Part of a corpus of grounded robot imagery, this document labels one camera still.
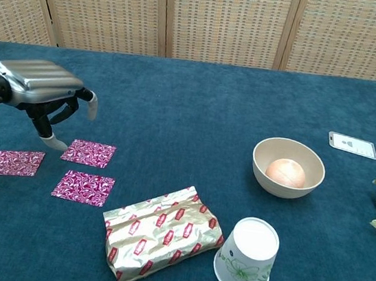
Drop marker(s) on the beige bowl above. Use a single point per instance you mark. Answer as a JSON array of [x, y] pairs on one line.
[[263, 152]]

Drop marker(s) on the white badge card holder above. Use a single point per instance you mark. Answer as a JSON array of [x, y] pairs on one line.
[[352, 144]]

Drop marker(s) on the gold red-labelled snack bag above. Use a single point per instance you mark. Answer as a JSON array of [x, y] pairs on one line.
[[161, 237]]

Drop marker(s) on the pale orange round ball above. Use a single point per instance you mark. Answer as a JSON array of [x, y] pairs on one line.
[[285, 174]]

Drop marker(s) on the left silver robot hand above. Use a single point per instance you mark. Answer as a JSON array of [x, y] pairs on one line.
[[40, 79]]

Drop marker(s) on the blue carpet table mat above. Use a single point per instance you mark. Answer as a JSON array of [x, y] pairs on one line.
[[178, 111]]

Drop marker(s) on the white floral paper cup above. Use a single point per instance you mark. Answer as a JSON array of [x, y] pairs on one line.
[[249, 252]]

